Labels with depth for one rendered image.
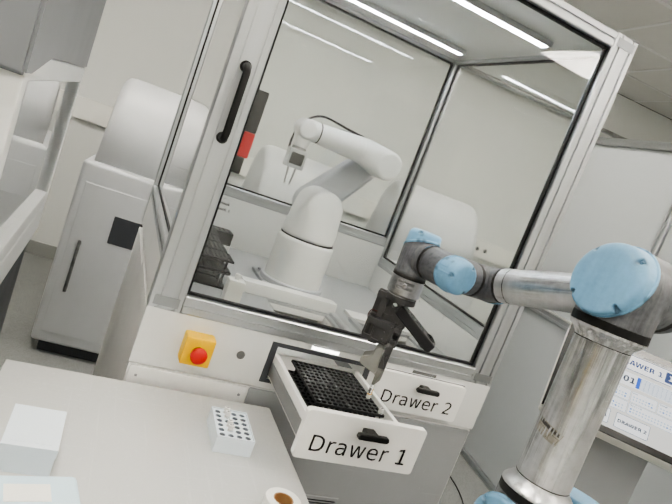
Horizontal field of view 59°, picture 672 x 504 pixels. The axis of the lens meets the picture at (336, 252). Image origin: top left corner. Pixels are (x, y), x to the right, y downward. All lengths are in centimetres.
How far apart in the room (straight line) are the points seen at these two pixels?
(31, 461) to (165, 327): 48
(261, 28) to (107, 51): 330
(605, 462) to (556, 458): 105
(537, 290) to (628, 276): 31
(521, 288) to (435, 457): 81
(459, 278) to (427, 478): 87
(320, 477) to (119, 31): 359
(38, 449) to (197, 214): 59
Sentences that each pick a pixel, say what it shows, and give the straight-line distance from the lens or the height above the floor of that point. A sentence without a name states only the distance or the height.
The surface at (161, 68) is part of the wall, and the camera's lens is 460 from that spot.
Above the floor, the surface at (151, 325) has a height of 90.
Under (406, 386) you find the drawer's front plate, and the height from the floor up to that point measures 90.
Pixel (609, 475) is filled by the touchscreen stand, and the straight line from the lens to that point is 206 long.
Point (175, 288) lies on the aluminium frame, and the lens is 144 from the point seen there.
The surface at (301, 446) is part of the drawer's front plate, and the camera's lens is 127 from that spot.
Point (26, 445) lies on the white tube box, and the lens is 112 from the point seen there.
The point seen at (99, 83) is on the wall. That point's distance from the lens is 463.
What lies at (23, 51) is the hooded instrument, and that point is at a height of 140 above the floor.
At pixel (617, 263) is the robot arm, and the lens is 95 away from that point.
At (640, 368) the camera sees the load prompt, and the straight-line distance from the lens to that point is 203.
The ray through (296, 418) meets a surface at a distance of 133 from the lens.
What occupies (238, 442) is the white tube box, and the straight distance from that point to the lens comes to 132.
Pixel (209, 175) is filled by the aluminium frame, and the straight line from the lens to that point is 138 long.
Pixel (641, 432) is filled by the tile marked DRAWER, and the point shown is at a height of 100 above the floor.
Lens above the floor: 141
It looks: 8 degrees down
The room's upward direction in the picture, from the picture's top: 21 degrees clockwise
